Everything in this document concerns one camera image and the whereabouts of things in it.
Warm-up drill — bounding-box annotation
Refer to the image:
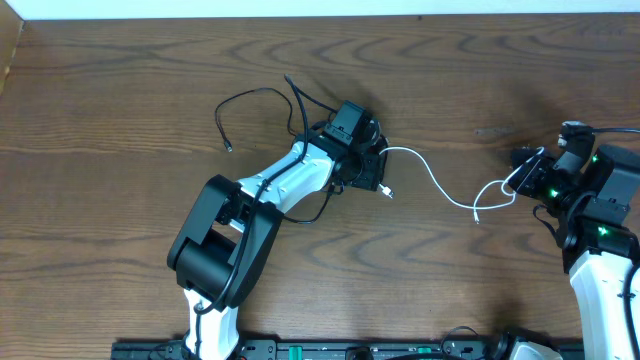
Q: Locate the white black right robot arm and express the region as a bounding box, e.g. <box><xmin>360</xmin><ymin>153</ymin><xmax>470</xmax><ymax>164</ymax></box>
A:
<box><xmin>507</xmin><ymin>129</ymin><xmax>639</xmax><ymax>359</ymax></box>

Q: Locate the black USB cable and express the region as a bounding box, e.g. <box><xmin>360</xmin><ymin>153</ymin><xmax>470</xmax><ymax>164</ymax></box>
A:
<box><xmin>213</xmin><ymin>74</ymin><xmax>389</xmax><ymax>226</ymax></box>

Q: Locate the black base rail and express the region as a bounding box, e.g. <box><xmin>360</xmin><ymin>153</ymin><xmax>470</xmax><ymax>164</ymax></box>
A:
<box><xmin>110</xmin><ymin>326</ymin><xmax>586</xmax><ymax>360</ymax></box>

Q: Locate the white USB cable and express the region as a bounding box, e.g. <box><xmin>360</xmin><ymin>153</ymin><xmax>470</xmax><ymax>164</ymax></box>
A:
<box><xmin>377</xmin><ymin>145</ymin><xmax>546</xmax><ymax>225</ymax></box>

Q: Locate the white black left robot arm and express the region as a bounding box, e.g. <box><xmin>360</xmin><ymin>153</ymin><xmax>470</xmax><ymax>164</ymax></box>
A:
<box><xmin>167</xmin><ymin>101</ymin><xmax>388</xmax><ymax>359</ymax></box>

